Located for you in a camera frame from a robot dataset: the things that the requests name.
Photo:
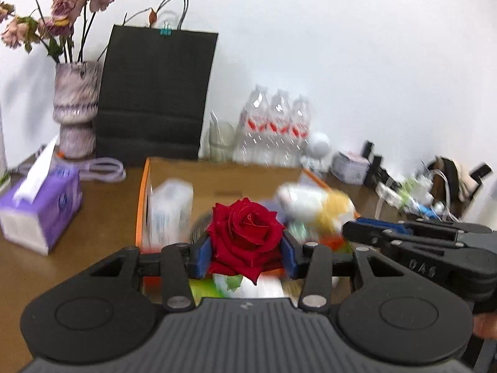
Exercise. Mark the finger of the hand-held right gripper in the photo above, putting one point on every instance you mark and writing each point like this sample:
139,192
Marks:
365,233
382,225

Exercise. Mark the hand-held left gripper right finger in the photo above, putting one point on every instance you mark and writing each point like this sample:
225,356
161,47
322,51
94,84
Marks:
289,256

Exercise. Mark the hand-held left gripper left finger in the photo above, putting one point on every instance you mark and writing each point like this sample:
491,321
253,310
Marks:
202,256

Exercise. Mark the green packet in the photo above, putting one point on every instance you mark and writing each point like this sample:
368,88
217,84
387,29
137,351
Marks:
202,288

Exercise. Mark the yellow and white plush toy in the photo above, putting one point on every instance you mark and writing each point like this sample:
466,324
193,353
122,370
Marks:
330,206

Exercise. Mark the red rose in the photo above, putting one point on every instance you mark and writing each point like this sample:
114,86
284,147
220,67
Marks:
246,233

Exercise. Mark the orange cardboard box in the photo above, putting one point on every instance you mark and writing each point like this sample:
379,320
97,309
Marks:
217,178

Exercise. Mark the person's right hand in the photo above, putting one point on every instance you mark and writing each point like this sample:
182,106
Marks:
487,325

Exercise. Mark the green spray bottle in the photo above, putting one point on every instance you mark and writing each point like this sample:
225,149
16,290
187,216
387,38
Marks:
410,186

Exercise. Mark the black box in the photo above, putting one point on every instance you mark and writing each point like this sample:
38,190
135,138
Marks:
374,167

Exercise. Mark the small white box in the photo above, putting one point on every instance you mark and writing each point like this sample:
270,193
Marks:
349,167

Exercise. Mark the beige and black bag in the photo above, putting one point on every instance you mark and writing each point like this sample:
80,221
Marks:
462,178

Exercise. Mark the white robot speaker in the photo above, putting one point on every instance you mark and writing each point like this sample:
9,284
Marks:
318,147

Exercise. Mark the glass cup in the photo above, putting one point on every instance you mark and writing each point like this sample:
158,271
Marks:
221,140

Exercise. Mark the clear water bottle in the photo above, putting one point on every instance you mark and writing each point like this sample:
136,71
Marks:
301,128
279,128
254,124

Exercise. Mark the purple tissue pack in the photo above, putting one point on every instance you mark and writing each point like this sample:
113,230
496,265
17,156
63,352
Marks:
39,217

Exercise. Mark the black paper bag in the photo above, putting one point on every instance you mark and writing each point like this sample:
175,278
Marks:
155,93

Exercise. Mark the purple marbled vase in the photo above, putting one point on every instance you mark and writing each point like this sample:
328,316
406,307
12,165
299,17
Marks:
75,101

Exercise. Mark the green binder clip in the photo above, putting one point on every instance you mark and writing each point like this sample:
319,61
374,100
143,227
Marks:
166,31

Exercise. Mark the dried pink flower bouquet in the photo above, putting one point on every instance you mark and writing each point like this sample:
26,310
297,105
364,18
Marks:
62,6

